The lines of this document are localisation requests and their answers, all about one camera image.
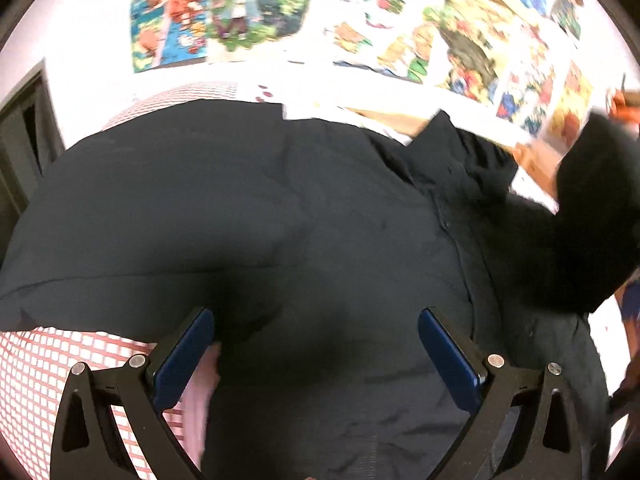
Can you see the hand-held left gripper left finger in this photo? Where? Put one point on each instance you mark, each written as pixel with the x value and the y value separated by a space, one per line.
pixel 182 355

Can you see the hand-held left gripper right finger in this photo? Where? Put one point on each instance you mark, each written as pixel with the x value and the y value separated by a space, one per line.
pixel 450 355

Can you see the black jacket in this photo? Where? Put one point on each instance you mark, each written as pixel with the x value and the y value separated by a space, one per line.
pixel 250 210

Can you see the red white checked blanket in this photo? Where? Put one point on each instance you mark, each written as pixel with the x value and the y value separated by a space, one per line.
pixel 40 385

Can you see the orange white plush toy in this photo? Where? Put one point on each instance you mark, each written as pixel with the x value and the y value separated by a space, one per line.
pixel 625 102

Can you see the castle and dragon wall drawing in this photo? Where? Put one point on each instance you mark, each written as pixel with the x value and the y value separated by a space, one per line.
pixel 525 85

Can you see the yellow bears wall drawing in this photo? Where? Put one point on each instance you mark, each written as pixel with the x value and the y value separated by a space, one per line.
pixel 575 100

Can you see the dark hill landscape wall drawing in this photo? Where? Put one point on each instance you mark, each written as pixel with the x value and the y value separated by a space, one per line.
pixel 470 55

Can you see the orange-haired girl wall drawing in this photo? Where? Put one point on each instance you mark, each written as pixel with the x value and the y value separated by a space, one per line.
pixel 167 15

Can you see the blond character wall drawing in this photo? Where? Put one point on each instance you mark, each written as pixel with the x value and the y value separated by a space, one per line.
pixel 255 5

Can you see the orange slices wall drawing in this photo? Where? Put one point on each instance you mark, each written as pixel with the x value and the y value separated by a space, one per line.
pixel 320 10

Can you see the red-haired figure wall drawing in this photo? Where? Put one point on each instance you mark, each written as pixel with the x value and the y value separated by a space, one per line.
pixel 567 5

